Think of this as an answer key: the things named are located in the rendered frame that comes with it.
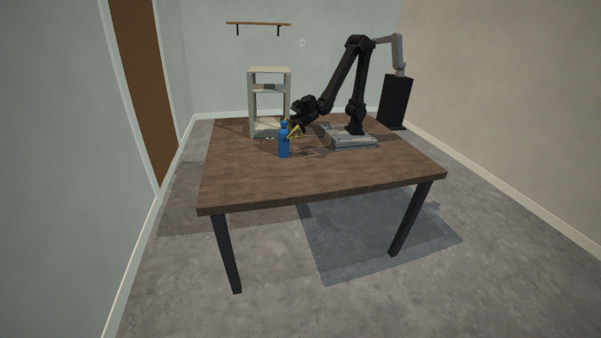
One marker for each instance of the blue bottle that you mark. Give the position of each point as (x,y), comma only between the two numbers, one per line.
(283,143)

